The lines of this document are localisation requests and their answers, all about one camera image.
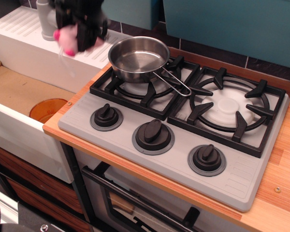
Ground pink stuffed pig toy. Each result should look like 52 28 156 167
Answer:
53 24 106 78

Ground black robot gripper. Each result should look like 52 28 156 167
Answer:
49 0 109 52

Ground grey toy faucet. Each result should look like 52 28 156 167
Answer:
36 0 58 41

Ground stainless steel pan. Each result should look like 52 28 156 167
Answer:
108 36 192 97

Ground wooden drawer fronts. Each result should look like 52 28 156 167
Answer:
0 148 92 232

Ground black right stove knob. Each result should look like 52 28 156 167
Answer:
188 144 227 177

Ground black left burner grate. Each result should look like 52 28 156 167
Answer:
89 56 201 120

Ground black left stove knob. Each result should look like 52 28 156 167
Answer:
90 103 123 131

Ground black right burner grate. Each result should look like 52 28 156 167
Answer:
168 67 290 158

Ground oven door with black handle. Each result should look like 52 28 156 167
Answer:
81 162 239 232

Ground black stove knob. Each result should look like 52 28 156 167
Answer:
132 119 175 156
90 103 123 131
188 144 227 177

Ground black middle stove knob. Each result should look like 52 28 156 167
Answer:
132 119 175 156

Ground black burner grate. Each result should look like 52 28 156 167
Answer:
168 67 290 158
89 56 201 120

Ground grey toy stove top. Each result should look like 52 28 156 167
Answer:
57 45 290 213

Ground white toy sink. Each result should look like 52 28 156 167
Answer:
0 6 126 183

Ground orange plastic plate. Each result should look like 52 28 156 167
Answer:
29 98 67 123

